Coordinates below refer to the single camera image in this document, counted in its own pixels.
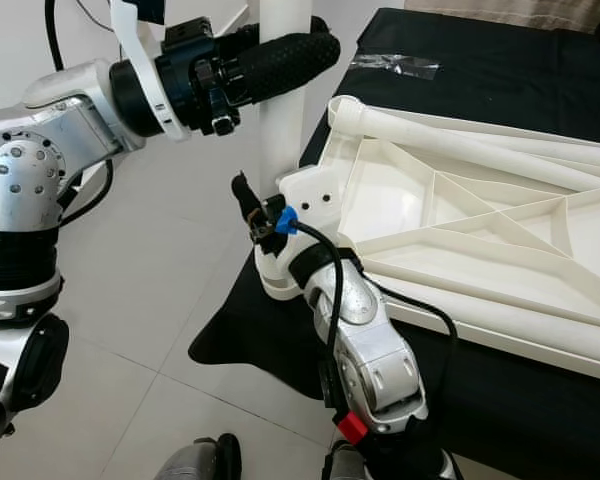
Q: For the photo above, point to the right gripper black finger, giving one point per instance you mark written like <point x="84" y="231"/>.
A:
<point x="247" y="198"/>

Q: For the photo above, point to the white plastic children table top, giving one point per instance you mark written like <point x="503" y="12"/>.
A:
<point x="400" y="200"/>

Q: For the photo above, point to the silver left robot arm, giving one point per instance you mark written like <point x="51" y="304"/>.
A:
<point x="30" y="180"/>

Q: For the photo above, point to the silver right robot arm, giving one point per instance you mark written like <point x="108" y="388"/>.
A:
<point x="370" y="360"/>

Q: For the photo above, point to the clear plastic bag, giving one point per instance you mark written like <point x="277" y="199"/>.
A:
<point x="395" y="65"/>

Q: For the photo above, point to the beige tablecloth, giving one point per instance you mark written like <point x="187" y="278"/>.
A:
<point x="500" y="12"/>

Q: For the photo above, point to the black tablecloth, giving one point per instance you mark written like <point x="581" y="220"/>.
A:
<point x="520" y="60"/>

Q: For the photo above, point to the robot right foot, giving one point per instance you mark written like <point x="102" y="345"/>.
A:
<point x="345" y="468"/>

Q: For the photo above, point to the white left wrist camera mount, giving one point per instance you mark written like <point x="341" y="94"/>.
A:
<point x="137" y="50"/>

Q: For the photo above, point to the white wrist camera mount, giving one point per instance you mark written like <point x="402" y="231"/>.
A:
<point x="310" y="190"/>
<point x="137" y="50"/>

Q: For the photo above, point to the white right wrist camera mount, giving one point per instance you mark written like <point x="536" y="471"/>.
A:
<point x="310" y="190"/>

